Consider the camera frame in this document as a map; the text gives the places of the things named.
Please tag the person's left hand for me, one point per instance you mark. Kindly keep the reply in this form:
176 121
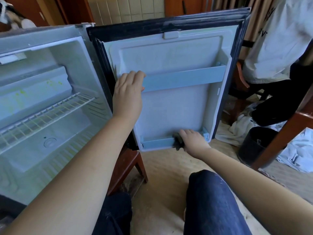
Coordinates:
128 100

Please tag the person's right hand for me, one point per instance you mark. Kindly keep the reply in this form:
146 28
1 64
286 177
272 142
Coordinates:
195 144

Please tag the dark grey cloth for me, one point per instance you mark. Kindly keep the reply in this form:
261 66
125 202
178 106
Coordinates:
178 143

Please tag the fridge door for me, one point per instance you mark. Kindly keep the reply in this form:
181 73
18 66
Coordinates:
186 51

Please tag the grey mini fridge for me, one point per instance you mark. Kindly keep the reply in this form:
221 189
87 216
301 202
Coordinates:
29 44

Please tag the person's left forearm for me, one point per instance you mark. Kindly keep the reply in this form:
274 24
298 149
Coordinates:
68 188

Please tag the person's right forearm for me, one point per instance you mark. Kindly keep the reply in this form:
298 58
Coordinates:
254 193

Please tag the person's dark trousers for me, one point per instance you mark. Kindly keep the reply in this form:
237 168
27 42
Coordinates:
215 208

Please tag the black plastic bucket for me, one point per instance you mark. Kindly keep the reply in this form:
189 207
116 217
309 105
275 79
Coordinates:
257 144

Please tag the dark red wooden stand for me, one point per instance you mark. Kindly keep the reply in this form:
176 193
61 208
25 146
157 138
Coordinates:
124 168

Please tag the beige padded headboard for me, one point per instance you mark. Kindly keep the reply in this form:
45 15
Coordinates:
127 8

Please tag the beige curtains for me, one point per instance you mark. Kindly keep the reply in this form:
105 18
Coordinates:
230 3

